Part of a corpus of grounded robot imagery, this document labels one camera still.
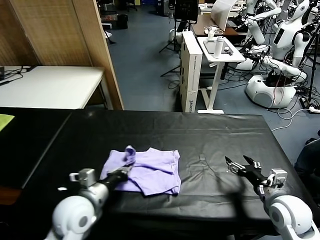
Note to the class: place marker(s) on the large matte black table cover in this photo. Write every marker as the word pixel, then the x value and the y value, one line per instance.
pixel 175 132

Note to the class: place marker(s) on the white power strip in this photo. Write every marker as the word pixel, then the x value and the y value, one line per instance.
pixel 314 109

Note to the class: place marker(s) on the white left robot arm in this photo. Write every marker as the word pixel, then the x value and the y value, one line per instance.
pixel 75 215

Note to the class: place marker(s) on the white humanoid robot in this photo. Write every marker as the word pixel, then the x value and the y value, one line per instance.
pixel 285 37

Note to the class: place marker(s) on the tall black tripod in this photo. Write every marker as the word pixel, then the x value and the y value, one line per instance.
pixel 313 67

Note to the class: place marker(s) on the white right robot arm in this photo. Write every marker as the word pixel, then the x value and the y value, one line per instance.
pixel 287 217

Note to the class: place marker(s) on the black waste bin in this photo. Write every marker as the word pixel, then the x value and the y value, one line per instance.
pixel 122 22

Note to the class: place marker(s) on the black monitor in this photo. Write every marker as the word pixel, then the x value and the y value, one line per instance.
pixel 186 10

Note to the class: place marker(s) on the grey tablet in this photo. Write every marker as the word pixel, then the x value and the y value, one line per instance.
pixel 208 46

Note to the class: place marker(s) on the white desktop holder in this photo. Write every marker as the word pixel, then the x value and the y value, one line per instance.
pixel 211 33

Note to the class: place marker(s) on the person in dark jeans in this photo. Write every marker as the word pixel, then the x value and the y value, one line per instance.
pixel 310 157

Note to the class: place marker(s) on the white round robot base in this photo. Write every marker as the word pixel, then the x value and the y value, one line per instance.
pixel 175 35

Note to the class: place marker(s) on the white humanoid robot raised arm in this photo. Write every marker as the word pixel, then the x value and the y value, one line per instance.
pixel 257 30

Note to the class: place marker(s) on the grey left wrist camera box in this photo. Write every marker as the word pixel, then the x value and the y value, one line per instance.
pixel 86 176

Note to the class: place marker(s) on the black monitor floor stand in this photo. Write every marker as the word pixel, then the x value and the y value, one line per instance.
pixel 175 50

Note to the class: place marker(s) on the black box device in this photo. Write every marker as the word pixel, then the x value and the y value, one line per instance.
pixel 2 72

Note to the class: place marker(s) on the wooden folding screen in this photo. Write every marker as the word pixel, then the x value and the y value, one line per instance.
pixel 62 30

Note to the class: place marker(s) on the brown wooden desk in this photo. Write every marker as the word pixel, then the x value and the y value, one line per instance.
pixel 200 27

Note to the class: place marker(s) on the white height-adjustable side table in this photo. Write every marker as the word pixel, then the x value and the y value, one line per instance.
pixel 215 82

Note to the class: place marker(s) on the glossy black table cover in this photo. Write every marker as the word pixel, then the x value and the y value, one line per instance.
pixel 30 150

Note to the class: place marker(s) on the white drinking bottle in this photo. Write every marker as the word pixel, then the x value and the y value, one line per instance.
pixel 218 47

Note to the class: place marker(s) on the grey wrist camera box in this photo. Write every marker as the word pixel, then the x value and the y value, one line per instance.
pixel 278 176
pixel 86 176

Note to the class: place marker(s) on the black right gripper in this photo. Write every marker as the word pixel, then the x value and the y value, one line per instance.
pixel 260 181

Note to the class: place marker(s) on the white floor stand base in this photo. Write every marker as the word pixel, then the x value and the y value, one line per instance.
pixel 110 36

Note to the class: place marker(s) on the small black handheld device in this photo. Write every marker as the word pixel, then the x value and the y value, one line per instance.
pixel 228 50

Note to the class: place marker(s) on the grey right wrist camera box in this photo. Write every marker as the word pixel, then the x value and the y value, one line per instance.
pixel 278 176

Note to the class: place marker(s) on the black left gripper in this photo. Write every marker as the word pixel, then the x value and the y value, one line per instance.
pixel 113 180

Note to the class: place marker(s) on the white curved panel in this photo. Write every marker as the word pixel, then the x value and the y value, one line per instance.
pixel 221 15

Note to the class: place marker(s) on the white rectangular table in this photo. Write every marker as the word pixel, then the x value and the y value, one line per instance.
pixel 55 85

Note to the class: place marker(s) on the yellow-green cloth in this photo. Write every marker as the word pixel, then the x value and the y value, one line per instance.
pixel 5 121

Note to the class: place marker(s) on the tall white cardboard box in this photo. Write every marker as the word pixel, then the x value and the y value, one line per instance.
pixel 190 75

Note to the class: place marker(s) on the lavender t-shirt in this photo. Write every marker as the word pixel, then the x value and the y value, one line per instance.
pixel 155 172

